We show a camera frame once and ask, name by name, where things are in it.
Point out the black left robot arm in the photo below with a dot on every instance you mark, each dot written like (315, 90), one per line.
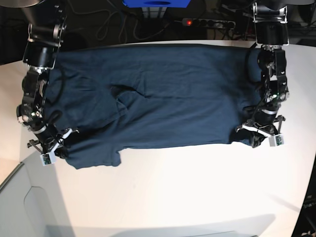
(270, 22)

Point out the dark blue T-shirt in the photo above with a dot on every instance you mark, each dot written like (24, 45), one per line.
(149, 97)

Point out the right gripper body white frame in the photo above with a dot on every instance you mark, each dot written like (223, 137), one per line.
(49, 140)

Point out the black power strip red switch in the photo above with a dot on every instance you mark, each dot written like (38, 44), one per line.
(208, 23)

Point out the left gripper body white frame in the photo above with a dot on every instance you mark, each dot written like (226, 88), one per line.
(270, 129)

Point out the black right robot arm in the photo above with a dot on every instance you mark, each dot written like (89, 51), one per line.
(47, 22)

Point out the blue box on stand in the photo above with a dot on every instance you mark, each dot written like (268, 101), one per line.
(156, 3)

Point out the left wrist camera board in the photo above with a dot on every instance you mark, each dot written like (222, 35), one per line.
(276, 140)

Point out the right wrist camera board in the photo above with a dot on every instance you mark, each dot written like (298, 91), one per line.
(48, 158)

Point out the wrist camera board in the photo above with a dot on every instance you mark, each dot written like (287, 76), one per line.
(48, 158)
(276, 140)

